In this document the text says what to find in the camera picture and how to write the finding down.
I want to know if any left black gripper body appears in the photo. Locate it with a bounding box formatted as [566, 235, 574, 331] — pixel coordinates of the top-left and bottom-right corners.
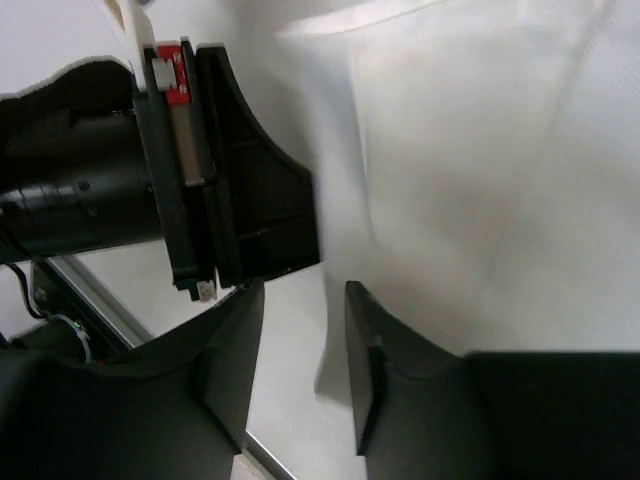
[133, 37, 220, 301]

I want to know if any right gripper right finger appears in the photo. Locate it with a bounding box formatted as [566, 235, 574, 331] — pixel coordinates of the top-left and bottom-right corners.
[345, 281, 639, 479]

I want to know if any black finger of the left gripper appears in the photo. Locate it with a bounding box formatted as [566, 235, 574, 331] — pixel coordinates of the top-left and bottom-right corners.
[195, 46, 320, 287]

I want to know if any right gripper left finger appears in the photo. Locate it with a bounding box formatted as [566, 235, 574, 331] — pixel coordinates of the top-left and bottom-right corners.
[1, 279, 265, 479]

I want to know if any white pleated skirt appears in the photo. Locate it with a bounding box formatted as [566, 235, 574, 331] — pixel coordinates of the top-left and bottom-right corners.
[232, 1, 639, 402]

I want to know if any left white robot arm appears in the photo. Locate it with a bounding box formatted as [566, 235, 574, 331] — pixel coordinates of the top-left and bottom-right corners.
[1, 1, 320, 301]

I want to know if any aluminium table front rail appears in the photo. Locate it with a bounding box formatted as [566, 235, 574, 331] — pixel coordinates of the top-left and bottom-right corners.
[42, 257, 292, 479]

